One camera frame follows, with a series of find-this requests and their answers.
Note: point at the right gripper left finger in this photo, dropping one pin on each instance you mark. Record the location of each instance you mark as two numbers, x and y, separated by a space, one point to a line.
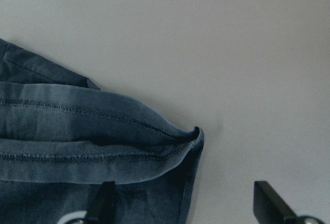
102 208

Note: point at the black printed t-shirt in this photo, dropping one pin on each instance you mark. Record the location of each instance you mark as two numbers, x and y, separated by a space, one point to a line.
62 138

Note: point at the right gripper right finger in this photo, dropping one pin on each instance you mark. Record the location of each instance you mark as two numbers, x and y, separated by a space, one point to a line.
269 207

